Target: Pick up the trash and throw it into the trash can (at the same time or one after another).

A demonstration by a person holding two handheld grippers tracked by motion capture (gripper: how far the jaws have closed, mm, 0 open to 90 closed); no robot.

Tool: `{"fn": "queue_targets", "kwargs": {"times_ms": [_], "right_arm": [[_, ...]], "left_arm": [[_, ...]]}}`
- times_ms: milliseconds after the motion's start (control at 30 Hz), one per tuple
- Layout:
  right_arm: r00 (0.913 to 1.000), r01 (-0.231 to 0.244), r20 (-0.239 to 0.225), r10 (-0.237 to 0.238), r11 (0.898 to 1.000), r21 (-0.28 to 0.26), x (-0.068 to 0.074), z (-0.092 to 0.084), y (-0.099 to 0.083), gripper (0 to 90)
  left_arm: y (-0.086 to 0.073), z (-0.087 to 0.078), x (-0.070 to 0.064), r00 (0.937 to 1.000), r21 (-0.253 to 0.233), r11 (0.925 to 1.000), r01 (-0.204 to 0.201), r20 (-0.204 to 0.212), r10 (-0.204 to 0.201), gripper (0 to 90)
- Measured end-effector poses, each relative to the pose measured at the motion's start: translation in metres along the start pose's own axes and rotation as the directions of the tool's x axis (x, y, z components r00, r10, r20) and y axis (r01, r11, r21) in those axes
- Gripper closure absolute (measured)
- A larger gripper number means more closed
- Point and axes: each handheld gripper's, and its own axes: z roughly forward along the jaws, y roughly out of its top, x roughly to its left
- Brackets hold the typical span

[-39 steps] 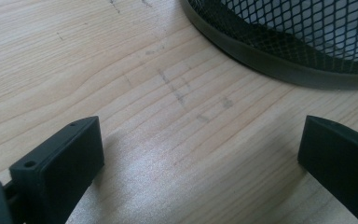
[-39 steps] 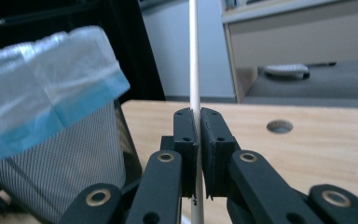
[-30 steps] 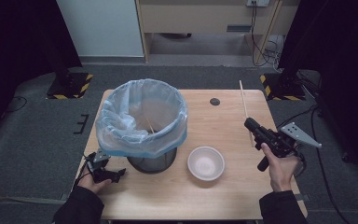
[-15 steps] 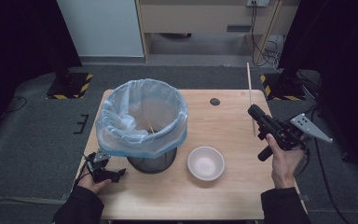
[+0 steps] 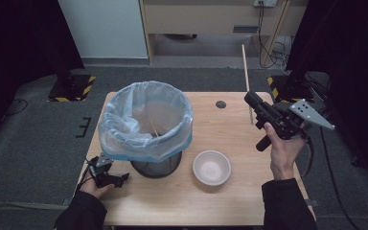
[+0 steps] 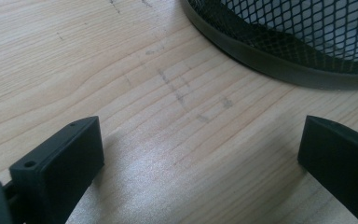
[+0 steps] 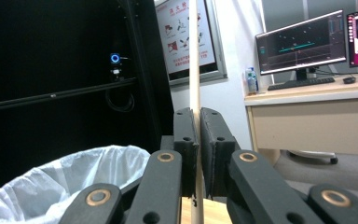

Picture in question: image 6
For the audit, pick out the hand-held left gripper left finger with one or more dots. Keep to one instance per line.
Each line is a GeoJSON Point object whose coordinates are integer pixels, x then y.
{"type": "Point", "coordinates": [59, 168]}

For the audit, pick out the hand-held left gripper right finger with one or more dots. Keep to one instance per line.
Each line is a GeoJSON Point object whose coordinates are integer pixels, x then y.
{"type": "Point", "coordinates": [341, 161]}

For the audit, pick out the black mesh trash bin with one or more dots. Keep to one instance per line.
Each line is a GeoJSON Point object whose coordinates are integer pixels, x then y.
{"type": "Point", "coordinates": [261, 53]}

